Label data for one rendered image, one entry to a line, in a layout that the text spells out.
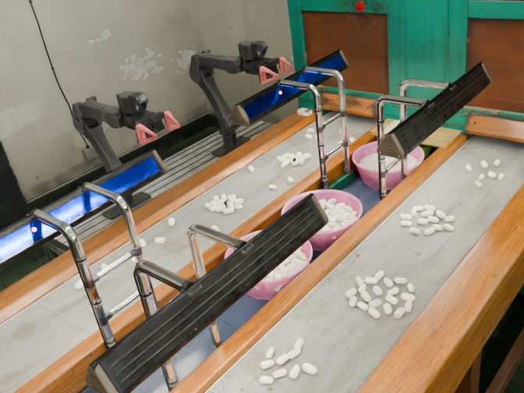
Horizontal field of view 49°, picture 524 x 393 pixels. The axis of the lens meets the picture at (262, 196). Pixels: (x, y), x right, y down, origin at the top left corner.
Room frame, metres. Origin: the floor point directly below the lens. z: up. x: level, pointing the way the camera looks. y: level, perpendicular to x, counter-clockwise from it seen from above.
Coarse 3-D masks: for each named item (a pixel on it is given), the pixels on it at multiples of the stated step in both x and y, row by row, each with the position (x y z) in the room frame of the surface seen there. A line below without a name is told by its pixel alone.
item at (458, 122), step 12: (300, 96) 2.58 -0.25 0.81; (312, 96) 2.53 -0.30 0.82; (384, 108) 2.27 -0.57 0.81; (396, 108) 2.23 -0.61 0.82; (408, 108) 2.19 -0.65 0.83; (360, 120) 2.35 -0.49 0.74; (372, 120) 2.34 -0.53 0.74; (456, 120) 2.05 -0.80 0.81; (504, 144) 1.92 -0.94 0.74; (516, 144) 1.91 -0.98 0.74
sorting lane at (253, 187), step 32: (352, 128) 2.28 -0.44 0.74; (256, 160) 2.12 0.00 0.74; (224, 192) 1.89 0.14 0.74; (256, 192) 1.85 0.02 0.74; (160, 224) 1.73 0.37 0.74; (192, 224) 1.69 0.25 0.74; (224, 224) 1.66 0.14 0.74; (160, 256) 1.53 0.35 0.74; (64, 288) 1.43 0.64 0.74; (128, 288) 1.38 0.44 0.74; (32, 320) 1.30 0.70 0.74; (64, 320) 1.28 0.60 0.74; (0, 352) 1.19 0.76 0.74; (32, 352) 1.17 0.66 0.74; (64, 352) 1.15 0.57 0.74; (0, 384) 1.07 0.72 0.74
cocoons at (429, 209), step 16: (496, 160) 1.78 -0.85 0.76; (480, 176) 1.69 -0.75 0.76; (496, 176) 1.69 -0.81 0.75; (416, 208) 1.55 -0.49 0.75; (432, 208) 1.54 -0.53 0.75; (352, 288) 1.21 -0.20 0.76; (352, 304) 1.15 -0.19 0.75; (384, 304) 1.13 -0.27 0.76; (272, 352) 1.02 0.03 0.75; (304, 368) 0.96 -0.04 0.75
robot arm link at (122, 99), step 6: (120, 96) 1.86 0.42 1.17; (126, 96) 1.85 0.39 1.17; (120, 102) 1.88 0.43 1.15; (126, 102) 1.84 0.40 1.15; (120, 108) 1.88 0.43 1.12; (126, 108) 1.84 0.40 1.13; (120, 114) 1.88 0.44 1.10; (114, 120) 1.89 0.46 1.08; (120, 120) 1.88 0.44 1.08; (120, 126) 1.87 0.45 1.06
